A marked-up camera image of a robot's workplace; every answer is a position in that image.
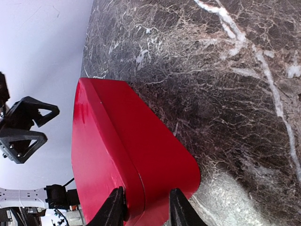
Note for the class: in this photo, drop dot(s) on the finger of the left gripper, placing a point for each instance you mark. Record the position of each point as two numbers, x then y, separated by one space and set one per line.
30 110
19 145

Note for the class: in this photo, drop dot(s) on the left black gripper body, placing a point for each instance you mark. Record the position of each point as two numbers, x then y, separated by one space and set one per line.
9 122

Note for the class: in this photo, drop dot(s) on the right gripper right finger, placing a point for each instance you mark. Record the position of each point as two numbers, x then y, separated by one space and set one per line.
181 212

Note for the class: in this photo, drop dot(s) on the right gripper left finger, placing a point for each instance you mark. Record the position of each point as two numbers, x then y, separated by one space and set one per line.
112 212

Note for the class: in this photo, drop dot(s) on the red box lid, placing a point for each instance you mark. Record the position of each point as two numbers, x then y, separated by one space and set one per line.
99 160

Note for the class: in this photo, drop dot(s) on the red chocolate box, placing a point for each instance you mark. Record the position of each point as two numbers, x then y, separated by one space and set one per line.
160 159

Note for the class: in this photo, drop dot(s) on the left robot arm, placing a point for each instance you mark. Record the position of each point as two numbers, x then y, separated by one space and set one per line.
49 197

